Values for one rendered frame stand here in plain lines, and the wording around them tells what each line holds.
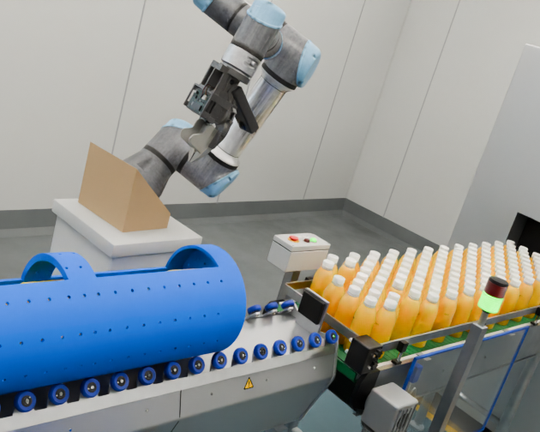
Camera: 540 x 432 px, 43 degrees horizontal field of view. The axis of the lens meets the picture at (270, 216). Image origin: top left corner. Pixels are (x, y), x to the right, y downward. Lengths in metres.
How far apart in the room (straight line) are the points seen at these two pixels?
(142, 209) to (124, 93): 2.90
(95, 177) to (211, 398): 0.71
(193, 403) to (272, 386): 0.28
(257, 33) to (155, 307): 0.63
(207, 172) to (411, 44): 5.05
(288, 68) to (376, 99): 5.11
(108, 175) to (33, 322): 0.69
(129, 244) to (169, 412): 0.46
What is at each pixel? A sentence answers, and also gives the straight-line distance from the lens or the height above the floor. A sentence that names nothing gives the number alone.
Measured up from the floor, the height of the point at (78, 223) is 1.13.
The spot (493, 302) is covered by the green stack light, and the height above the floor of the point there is 1.19.
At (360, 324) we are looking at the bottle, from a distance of 2.17.
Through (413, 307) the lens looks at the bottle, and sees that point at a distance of 2.35.
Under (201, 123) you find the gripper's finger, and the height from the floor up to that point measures 1.58.
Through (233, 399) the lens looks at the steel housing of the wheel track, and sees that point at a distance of 1.90.
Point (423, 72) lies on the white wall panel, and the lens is 6.76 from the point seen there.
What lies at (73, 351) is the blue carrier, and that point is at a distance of 1.47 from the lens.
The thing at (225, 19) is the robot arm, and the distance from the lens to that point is 1.55.
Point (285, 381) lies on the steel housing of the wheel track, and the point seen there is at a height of 0.86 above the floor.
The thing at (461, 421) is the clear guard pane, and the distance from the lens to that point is 2.86.
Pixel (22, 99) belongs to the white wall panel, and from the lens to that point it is 4.46.
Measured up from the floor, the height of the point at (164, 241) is 1.15.
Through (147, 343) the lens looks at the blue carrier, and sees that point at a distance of 1.57.
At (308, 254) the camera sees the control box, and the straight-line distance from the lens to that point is 2.43.
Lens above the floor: 1.87
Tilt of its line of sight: 17 degrees down
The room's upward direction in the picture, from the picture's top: 17 degrees clockwise
